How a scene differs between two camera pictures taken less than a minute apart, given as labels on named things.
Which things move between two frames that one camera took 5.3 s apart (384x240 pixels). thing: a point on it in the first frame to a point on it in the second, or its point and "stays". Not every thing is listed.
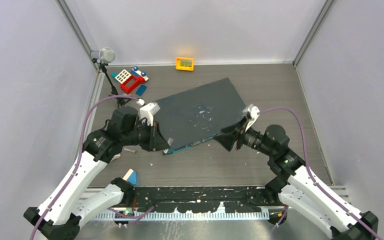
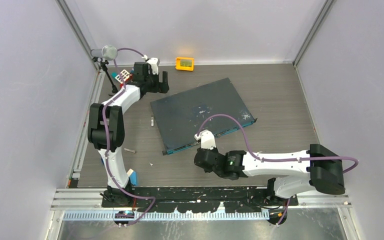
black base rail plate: x=200 y=199 stays
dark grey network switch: x=195 y=118 stays
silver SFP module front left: x=129 y=150 stays
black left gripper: x=156 y=141 to x=160 y=87
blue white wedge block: x=131 y=176 stays
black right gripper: x=228 y=140 to x=214 y=150
